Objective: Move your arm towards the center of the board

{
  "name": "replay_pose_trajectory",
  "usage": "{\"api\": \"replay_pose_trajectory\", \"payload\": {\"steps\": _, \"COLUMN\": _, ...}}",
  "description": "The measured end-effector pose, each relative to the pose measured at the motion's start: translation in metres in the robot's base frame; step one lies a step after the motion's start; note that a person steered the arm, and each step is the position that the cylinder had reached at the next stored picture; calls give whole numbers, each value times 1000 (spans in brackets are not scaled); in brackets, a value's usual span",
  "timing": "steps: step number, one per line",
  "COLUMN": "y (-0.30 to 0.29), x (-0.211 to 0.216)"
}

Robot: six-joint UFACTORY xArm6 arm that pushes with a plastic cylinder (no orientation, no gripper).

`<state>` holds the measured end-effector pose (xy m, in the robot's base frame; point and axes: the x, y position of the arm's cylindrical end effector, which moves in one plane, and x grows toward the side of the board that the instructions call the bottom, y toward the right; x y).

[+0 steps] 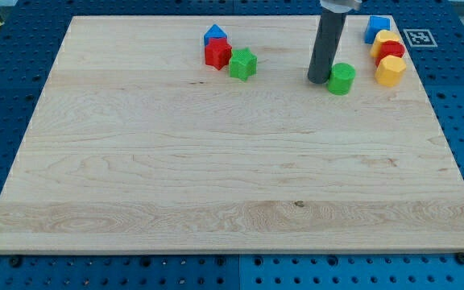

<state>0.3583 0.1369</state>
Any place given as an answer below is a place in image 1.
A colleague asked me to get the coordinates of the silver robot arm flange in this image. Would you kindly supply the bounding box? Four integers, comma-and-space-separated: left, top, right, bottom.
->
320, 0, 363, 14

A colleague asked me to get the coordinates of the large wooden board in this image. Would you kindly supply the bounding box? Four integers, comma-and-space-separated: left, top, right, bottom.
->
0, 16, 464, 255

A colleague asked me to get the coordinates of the green star block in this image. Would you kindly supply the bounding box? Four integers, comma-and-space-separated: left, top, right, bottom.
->
229, 48, 257, 81

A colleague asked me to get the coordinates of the red star block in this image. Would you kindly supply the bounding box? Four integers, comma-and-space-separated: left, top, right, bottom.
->
205, 38, 232, 70

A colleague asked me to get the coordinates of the blue triangular prism block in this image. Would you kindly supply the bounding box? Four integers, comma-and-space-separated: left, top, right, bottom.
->
203, 24, 228, 47

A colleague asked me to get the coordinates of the green cylinder block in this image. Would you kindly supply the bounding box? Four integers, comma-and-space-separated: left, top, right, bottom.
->
327, 63, 356, 95

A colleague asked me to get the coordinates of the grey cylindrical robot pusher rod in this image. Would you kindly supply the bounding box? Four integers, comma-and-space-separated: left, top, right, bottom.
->
308, 8, 346, 84

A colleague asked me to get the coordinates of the yellow hexagon block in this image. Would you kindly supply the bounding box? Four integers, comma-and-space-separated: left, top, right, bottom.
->
375, 56, 407, 87

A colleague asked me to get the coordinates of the red cylinder block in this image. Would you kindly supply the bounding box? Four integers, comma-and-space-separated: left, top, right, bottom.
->
375, 40, 405, 66

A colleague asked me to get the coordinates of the yellow rounded block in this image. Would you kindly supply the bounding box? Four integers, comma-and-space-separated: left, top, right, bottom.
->
370, 30, 400, 58

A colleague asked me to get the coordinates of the blue cube block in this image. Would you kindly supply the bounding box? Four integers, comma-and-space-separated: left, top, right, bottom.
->
364, 15, 391, 44

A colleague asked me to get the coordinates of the white fiducial marker tag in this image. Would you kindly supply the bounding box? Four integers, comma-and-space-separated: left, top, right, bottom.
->
403, 28, 437, 48

